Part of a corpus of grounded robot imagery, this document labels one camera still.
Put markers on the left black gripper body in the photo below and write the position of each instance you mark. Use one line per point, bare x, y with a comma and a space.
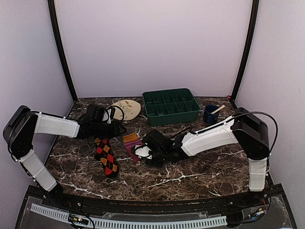
105, 132

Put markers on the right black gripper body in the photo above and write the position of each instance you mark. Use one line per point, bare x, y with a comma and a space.
160, 156

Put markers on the maroon purple striped sock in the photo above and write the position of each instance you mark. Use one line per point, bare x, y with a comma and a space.
131, 141

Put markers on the green compartment tray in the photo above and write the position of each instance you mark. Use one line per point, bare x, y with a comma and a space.
171, 106

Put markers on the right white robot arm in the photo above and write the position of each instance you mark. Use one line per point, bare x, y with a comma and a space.
243, 128

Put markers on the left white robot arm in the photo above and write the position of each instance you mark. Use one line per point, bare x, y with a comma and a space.
25, 123

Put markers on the black orange argyle sock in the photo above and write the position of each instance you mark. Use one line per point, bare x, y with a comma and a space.
105, 155

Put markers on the beige floral plate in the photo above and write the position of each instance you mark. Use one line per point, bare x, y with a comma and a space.
130, 108

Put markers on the dark blue mug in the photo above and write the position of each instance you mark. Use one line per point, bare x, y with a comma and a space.
208, 117

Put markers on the wooden stick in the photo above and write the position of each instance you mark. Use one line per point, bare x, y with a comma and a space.
218, 109

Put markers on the small circuit board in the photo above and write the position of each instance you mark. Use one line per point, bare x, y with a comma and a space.
77, 220

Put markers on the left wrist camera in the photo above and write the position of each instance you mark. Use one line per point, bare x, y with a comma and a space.
108, 115

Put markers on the white slotted cable duct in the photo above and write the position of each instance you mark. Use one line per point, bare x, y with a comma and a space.
125, 221

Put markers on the black front rail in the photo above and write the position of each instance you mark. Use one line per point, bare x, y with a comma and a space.
274, 198

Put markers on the left black frame post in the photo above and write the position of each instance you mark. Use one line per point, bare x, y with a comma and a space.
60, 49

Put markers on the black frame post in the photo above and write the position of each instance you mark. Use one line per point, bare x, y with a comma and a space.
60, 49
246, 51

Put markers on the right black frame post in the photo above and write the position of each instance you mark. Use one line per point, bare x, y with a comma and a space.
246, 51

